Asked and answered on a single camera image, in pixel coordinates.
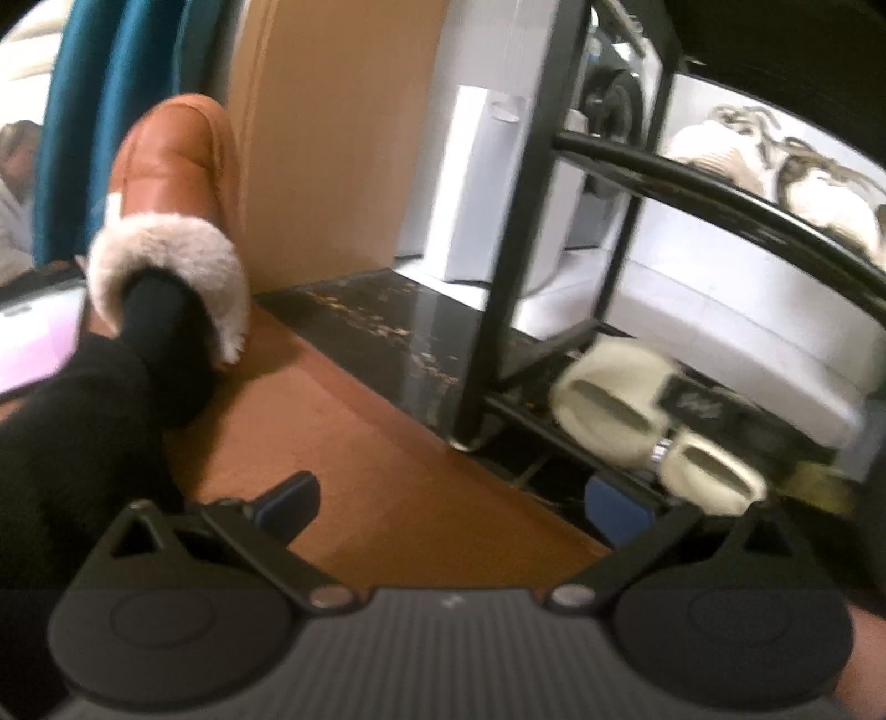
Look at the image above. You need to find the light wooden door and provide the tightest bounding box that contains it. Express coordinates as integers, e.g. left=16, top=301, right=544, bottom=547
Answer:
left=227, top=0, right=452, bottom=293

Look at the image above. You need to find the black metal shoe rack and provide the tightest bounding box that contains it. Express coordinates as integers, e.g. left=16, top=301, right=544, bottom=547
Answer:
left=453, top=0, right=886, bottom=528

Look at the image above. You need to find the cream foam slide sandal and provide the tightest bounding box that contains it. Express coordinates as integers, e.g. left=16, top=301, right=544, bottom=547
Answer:
left=654, top=425, right=771, bottom=518
left=552, top=341, right=688, bottom=452

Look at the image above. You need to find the brown fur-lined slipper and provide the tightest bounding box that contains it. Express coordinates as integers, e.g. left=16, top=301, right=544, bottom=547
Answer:
left=86, top=93, right=254, bottom=368

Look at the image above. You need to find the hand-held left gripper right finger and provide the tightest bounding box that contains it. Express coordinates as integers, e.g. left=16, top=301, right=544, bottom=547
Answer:
left=547, top=476, right=812, bottom=617

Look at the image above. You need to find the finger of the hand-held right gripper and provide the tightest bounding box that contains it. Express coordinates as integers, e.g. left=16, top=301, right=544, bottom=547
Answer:
left=649, top=384, right=741, bottom=466

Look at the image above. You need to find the pale pink panel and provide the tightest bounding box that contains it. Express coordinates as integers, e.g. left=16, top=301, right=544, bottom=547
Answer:
left=0, top=280, right=92, bottom=397

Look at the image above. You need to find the white washing machine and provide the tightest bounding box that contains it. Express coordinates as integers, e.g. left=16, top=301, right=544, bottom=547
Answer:
left=516, top=0, right=688, bottom=300

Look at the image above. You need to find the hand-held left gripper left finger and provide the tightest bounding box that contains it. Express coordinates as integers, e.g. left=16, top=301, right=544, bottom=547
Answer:
left=81, top=471, right=354, bottom=617

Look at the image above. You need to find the white beige lace-up sneaker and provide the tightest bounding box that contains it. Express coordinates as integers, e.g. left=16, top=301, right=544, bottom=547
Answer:
left=774, top=137, right=886, bottom=254
left=663, top=102, right=786, bottom=203

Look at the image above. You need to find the person's leg in black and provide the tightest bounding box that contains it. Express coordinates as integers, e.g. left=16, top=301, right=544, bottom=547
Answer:
left=0, top=270, right=224, bottom=720

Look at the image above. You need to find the teal curtain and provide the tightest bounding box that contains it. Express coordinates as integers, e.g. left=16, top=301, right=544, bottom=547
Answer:
left=33, top=0, right=196, bottom=270

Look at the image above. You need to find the white box appliance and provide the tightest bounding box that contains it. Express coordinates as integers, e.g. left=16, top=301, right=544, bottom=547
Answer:
left=422, top=86, right=549, bottom=285

